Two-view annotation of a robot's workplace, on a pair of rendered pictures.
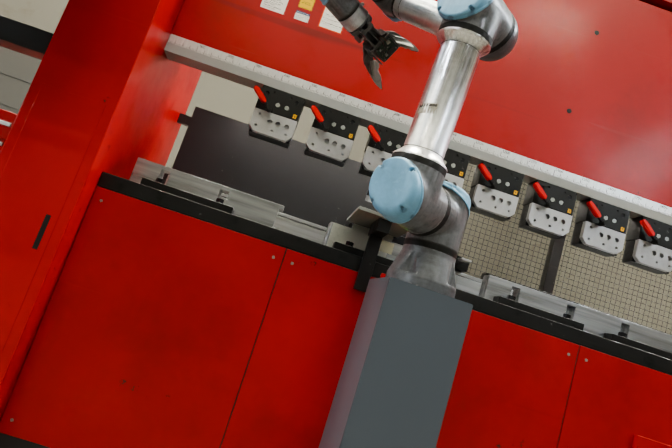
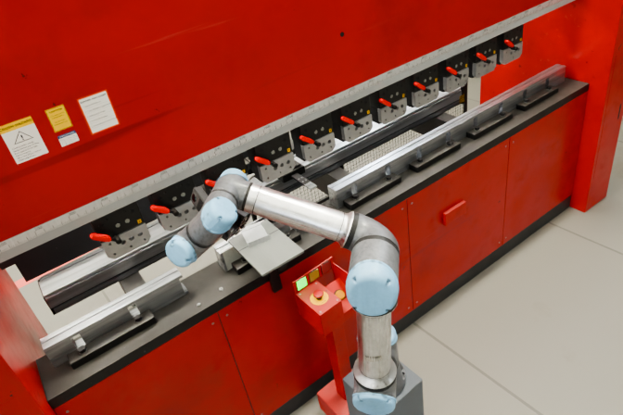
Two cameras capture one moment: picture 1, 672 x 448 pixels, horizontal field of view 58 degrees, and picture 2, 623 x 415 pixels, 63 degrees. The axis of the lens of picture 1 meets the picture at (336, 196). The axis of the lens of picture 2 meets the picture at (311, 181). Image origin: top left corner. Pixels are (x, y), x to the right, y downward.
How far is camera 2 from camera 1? 1.64 m
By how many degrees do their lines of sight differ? 51
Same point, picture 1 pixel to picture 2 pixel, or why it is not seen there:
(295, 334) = (255, 338)
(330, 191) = not seen: hidden behind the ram
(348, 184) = not seen: hidden behind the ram
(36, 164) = not seen: outside the picture
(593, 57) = not seen: outside the picture
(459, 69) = (387, 330)
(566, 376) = (404, 220)
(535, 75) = (305, 22)
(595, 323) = (402, 162)
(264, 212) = (171, 290)
